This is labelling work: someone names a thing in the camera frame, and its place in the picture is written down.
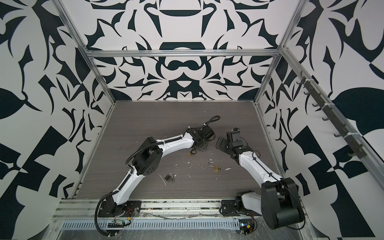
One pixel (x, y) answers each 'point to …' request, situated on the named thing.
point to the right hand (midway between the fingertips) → (224, 143)
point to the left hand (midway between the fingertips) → (203, 142)
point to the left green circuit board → (117, 223)
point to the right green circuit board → (246, 226)
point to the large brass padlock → (216, 167)
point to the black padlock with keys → (170, 177)
